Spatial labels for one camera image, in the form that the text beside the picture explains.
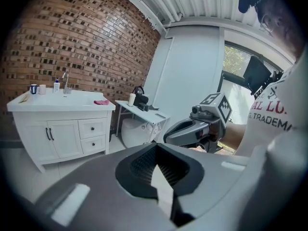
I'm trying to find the person's white printed t-shirt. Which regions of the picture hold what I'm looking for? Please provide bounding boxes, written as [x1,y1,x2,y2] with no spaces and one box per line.
[234,54,308,160]

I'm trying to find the white toilet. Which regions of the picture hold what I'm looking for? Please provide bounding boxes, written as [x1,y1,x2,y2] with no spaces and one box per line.
[120,118,156,149]

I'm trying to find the white sink basin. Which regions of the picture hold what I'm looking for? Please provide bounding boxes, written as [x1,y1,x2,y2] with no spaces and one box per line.
[6,87,116,113]

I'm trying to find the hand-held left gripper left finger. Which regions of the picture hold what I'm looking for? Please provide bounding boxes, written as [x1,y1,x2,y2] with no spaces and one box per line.
[33,142,174,231]

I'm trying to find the person's right forearm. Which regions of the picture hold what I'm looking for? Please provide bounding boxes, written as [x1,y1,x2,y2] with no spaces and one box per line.
[221,122,249,155]

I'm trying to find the black monitor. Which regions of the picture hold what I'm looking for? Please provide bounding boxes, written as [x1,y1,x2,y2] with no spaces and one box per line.
[242,55,284,96]

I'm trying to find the white side table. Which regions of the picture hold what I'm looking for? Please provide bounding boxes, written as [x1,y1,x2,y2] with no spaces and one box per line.
[115,100,171,143]

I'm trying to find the white wall pipes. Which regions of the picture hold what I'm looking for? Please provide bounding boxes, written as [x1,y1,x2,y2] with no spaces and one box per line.
[165,10,184,40]

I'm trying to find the black coffee machine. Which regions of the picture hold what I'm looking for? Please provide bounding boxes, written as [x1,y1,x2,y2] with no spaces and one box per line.
[133,86,159,112]

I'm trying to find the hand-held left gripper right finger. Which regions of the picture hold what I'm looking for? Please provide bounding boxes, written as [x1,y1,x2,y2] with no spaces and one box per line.
[156,142,264,231]

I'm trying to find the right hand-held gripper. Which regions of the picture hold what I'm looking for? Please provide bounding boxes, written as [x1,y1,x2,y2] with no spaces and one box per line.
[164,92,233,153]

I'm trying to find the window with black frame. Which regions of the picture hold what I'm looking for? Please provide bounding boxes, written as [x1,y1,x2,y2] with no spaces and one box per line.
[220,41,296,92]

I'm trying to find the white cabinet door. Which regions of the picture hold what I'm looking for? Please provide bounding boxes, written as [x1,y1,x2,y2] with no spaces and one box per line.
[23,120,60,162]
[47,119,84,159]

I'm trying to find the person's right hand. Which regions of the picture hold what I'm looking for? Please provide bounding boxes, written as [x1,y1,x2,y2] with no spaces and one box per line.
[208,123,220,142]

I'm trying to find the white drawer with black knob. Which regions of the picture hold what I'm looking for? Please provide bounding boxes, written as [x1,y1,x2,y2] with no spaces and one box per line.
[77,117,108,140]
[80,135,107,155]

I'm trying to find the person's head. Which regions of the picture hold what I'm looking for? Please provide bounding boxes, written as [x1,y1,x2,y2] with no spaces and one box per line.
[255,0,308,62]

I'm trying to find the white vanity cabinet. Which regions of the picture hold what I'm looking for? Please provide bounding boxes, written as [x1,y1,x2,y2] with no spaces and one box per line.
[11,109,113,174]

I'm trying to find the chrome faucet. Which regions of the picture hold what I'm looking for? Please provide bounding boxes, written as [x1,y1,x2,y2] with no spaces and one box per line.
[61,71,73,95]

